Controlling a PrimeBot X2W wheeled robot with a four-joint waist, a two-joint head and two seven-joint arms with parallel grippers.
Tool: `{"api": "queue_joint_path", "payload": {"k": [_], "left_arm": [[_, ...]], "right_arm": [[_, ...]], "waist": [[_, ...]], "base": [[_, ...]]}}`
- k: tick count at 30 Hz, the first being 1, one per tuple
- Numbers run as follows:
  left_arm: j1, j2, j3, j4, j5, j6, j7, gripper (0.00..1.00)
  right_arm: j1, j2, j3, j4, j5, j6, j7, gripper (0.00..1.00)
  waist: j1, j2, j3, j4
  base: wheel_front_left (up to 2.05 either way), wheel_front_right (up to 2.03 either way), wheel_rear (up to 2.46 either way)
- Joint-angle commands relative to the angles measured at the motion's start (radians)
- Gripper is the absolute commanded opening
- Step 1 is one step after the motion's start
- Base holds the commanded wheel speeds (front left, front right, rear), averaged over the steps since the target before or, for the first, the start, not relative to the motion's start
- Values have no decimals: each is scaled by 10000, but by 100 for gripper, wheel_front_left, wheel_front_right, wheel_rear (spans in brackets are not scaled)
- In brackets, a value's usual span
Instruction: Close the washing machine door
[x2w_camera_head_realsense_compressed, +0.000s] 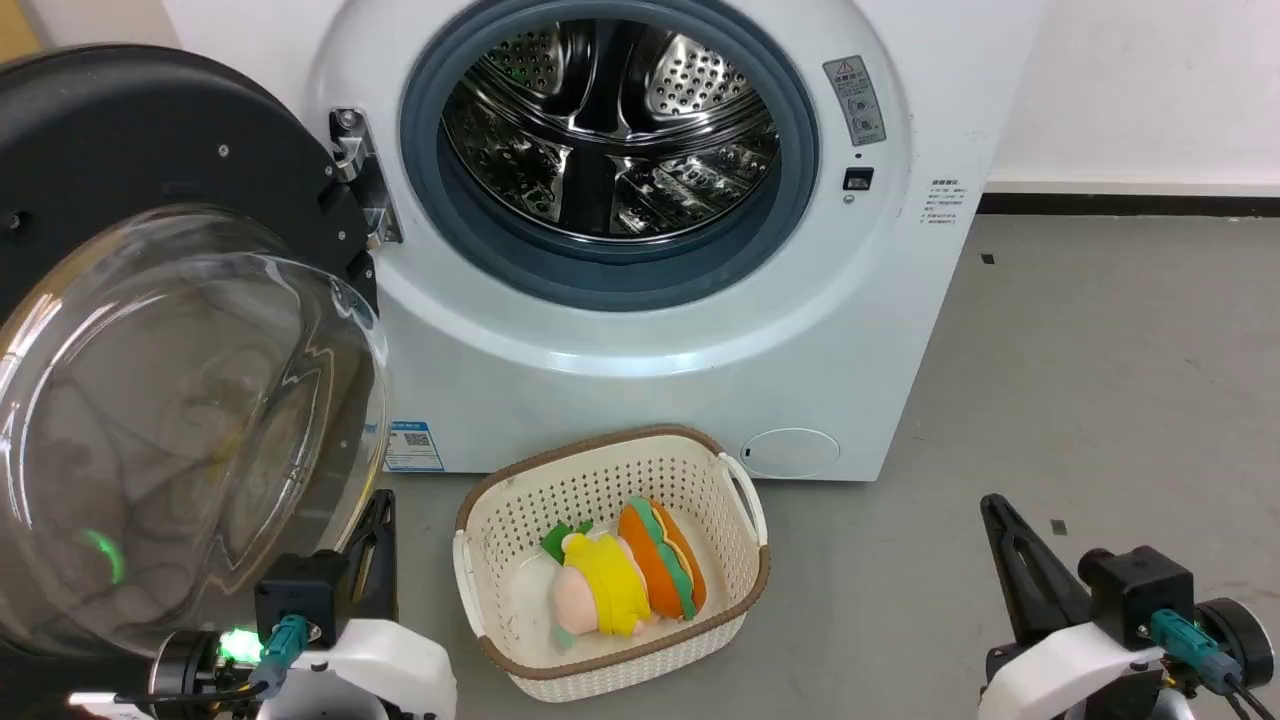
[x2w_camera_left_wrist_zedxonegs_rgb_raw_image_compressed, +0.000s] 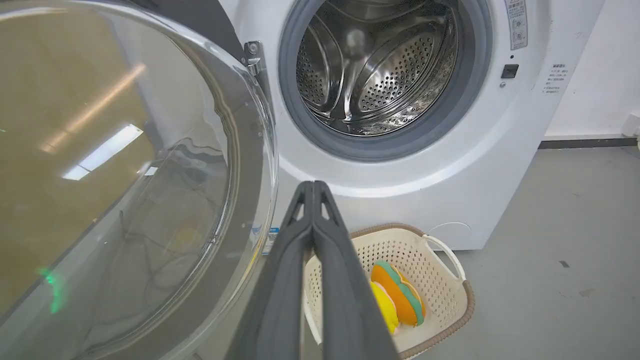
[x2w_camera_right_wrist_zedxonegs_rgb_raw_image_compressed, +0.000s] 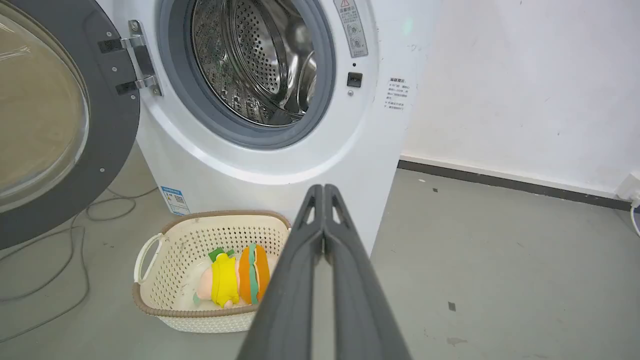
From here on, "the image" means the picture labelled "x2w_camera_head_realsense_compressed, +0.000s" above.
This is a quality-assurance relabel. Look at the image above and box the teal plug camera cable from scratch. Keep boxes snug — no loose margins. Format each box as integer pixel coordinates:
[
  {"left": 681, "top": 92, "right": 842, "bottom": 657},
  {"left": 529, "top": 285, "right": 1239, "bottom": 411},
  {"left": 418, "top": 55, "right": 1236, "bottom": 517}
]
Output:
[
  {"left": 1149, "top": 607, "right": 1280, "bottom": 720},
  {"left": 247, "top": 613, "right": 312, "bottom": 699}
]

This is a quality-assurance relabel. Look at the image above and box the round white filter cover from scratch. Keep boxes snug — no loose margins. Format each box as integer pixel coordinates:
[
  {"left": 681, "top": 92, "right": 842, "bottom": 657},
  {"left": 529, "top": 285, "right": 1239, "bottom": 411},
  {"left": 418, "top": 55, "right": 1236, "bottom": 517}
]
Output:
[{"left": 739, "top": 427, "right": 842, "bottom": 480}]

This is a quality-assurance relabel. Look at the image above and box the teal plug right camera cable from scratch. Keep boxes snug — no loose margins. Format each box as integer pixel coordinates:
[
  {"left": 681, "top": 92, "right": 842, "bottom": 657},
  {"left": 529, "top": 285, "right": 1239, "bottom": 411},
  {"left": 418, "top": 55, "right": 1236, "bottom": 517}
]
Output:
[{"left": 1149, "top": 607, "right": 1280, "bottom": 720}]

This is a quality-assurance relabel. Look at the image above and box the cream perforated laundry basket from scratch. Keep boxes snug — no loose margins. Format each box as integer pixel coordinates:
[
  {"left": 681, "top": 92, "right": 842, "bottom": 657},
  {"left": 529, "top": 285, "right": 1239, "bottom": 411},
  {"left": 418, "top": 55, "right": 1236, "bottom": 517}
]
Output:
[{"left": 452, "top": 424, "right": 772, "bottom": 704}]

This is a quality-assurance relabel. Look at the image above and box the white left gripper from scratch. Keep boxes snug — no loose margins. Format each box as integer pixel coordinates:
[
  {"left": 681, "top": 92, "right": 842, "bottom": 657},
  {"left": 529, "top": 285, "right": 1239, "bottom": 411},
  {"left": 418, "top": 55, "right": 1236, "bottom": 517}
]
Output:
[{"left": 258, "top": 489, "right": 459, "bottom": 720}]

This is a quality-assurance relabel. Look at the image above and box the blue and white QR label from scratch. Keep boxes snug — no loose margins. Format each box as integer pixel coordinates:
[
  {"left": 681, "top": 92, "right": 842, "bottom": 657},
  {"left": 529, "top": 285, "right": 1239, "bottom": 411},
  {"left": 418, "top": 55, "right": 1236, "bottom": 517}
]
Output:
[{"left": 383, "top": 420, "right": 446, "bottom": 474}]

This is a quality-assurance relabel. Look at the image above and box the stainless steel washer drum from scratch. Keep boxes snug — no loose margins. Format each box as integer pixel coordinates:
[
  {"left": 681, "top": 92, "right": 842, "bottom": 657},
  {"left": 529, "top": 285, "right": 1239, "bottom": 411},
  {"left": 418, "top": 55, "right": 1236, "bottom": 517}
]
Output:
[{"left": 440, "top": 17, "right": 782, "bottom": 242}]

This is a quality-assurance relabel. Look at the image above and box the chrome door hinge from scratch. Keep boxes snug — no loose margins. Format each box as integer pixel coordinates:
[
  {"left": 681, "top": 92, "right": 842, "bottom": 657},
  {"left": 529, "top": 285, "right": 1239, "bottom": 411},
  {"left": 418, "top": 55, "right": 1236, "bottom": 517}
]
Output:
[{"left": 327, "top": 106, "right": 405, "bottom": 249}]

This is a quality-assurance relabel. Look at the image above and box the yellow and pink plush doll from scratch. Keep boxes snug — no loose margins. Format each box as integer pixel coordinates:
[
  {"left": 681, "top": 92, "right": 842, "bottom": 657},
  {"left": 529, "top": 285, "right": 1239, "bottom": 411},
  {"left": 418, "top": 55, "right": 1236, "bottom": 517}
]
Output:
[{"left": 539, "top": 519, "right": 654, "bottom": 647}]

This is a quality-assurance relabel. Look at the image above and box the black wall baseboard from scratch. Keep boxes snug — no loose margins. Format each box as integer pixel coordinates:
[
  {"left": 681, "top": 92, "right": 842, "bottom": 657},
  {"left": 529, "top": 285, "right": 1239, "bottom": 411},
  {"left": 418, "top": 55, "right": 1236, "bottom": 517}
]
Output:
[{"left": 977, "top": 192, "right": 1280, "bottom": 219}]

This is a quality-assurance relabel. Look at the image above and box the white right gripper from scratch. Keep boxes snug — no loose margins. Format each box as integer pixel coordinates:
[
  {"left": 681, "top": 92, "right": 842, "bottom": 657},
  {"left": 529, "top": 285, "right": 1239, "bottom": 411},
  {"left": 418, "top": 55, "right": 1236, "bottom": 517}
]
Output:
[{"left": 976, "top": 494, "right": 1169, "bottom": 720}]

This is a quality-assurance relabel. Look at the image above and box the orange hot dog plush toy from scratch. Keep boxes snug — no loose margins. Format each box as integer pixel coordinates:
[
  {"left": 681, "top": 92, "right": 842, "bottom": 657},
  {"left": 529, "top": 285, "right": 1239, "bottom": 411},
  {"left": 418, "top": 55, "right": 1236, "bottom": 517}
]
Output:
[{"left": 616, "top": 496, "right": 709, "bottom": 622}]

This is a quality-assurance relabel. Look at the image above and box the teal plug left camera cable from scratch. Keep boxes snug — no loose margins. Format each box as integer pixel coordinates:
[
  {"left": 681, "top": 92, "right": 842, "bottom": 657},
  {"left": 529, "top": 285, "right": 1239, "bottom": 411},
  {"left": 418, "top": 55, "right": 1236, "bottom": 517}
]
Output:
[{"left": 247, "top": 613, "right": 312, "bottom": 699}]

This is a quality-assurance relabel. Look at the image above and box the black round glass washer door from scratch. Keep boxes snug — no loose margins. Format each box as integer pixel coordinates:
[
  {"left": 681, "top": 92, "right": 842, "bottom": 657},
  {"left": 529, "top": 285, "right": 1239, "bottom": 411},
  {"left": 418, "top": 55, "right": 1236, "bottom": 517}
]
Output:
[{"left": 0, "top": 42, "right": 392, "bottom": 663}]

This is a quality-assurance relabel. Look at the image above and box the white front-load washing machine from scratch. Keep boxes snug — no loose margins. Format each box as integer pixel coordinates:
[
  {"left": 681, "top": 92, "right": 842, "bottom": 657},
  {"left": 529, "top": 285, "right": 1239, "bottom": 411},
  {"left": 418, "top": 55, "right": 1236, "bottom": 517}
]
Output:
[{"left": 160, "top": 0, "right": 1047, "bottom": 484}]

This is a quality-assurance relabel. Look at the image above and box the grey warning sticker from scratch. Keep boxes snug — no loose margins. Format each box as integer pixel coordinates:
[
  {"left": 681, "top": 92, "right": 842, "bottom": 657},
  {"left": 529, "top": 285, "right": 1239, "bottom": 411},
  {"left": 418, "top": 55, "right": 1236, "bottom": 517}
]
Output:
[{"left": 822, "top": 55, "right": 889, "bottom": 149}]

